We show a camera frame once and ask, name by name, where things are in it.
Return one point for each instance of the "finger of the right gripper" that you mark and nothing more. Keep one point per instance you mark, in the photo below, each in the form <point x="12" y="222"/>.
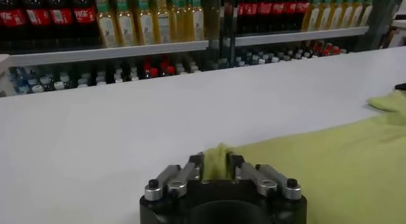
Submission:
<point x="401" y="86"/>

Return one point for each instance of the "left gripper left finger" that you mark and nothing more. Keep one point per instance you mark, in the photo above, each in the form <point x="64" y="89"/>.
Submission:
<point x="177" y="181"/>

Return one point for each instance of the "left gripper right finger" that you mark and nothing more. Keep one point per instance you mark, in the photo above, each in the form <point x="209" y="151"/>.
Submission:
<point x="260" y="179"/>

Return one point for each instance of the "yellow-green t-shirt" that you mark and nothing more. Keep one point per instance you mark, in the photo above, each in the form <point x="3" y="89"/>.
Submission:
<point x="317" y="168"/>

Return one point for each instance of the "glass drinks display cabinet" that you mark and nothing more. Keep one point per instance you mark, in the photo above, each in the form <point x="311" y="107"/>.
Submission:
<point x="212" y="16"/>
<point x="377" y="22"/>

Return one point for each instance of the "red cap cola bottle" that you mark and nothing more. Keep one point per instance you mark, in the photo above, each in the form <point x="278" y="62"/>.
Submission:
<point x="171" y="69"/>
<point x="336" y="50"/>
<point x="61" y="16"/>
<point x="274" y="8"/>
<point x="38" y="16"/>
<point x="325" y="52"/>
<point x="260" y="8"/>
<point x="288" y="7"/>
<point x="302" y="7"/>
<point x="12" y="17"/>
<point x="85" y="15"/>
<point x="245" y="8"/>
<point x="153" y="72"/>

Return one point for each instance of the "yellow juice bottle green label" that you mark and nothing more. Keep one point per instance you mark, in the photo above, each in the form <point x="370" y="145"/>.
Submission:
<point x="146" y="26"/>
<point x="312" y="17"/>
<point x="348" y="16"/>
<point x="163" y="24"/>
<point x="126" y="28"/>
<point x="196" y="22"/>
<point x="107" y="28"/>
<point x="368" y="14"/>
<point x="325" y="17"/>
<point x="357" y="15"/>
<point x="179" y="22"/>
<point x="337" y="16"/>

